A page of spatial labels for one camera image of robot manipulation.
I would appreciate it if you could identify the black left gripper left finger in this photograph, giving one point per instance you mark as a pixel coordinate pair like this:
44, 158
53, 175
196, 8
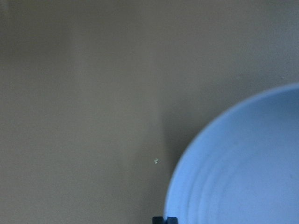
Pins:
157, 220

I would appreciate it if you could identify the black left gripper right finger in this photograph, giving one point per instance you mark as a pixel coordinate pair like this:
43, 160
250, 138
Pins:
172, 220

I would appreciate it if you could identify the blue round plate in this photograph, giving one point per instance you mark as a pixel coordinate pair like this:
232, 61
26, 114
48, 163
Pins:
243, 168

